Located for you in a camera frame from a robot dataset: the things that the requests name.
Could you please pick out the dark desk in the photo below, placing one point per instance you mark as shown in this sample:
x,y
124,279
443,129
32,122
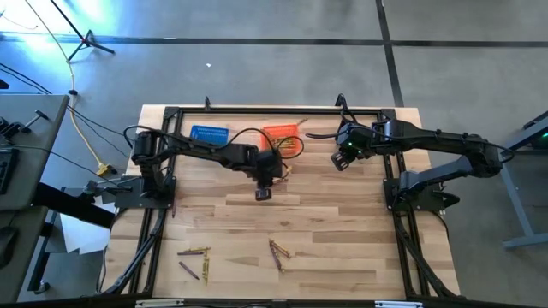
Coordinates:
x,y
30,256

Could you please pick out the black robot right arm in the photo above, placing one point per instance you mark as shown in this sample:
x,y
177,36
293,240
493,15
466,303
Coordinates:
x,y
428,137

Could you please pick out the black keyboard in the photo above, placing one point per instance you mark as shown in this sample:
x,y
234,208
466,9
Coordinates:
x,y
7,171

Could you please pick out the black tripod stand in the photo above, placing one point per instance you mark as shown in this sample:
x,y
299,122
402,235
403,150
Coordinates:
x,y
87,41

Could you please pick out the black desk clamp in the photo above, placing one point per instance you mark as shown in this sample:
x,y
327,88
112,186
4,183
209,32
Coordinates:
x,y
13,127

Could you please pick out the black clamp with rod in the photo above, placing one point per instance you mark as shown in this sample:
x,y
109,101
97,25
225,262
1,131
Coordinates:
x,y
92,188

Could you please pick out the grey desk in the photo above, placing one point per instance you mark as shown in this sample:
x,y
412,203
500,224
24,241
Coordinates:
x,y
38,171

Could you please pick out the blue plastic basket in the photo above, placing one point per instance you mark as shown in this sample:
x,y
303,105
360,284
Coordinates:
x,y
210,132

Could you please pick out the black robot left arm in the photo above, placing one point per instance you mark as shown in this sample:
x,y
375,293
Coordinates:
x,y
205,149

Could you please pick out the white metal plate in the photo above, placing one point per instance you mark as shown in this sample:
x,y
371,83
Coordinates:
x,y
158,303
398,304

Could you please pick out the white paper sheet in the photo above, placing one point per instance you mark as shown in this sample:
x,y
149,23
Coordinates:
x,y
81,239

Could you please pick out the grey metal table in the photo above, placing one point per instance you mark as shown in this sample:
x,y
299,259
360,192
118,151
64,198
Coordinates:
x,y
510,188

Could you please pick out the black metal beam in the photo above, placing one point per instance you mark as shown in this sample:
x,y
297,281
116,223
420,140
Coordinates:
x,y
64,203

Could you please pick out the black computer mouse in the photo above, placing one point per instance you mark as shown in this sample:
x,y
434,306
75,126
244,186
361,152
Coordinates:
x,y
7,248

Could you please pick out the black metal table frame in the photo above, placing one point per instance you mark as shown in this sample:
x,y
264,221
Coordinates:
x,y
248,110

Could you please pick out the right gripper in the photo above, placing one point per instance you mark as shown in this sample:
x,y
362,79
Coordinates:
x,y
357,139

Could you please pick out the orange plastic basket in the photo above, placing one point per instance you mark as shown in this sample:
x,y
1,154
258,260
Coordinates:
x,y
274,130

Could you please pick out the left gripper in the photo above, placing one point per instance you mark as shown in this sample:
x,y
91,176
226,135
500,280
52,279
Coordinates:
x,y
267,167

